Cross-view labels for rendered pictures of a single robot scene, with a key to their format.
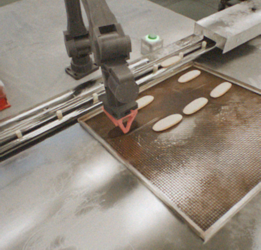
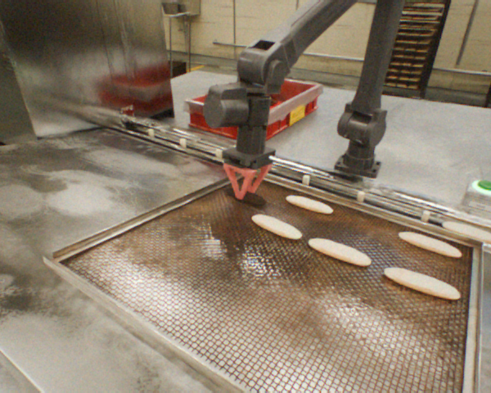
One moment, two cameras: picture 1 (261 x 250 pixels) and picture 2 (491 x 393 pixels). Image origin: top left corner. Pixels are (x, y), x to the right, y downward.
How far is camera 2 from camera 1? 0.68 m
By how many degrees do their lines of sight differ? 55
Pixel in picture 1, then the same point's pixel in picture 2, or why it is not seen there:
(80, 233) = (81, 190)
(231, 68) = not seen: outside the picture
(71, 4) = (366, 65)
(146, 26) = not seen: outside the picture
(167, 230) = (70, 237)
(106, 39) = (250, 51)
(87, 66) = (355, 162)
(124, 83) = (211, 97)
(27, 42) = not seen: hidden behind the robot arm
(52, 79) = (318, 155)
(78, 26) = (362, 98)
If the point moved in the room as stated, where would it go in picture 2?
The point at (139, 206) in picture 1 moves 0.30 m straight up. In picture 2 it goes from (112, 217) to (64, 25)
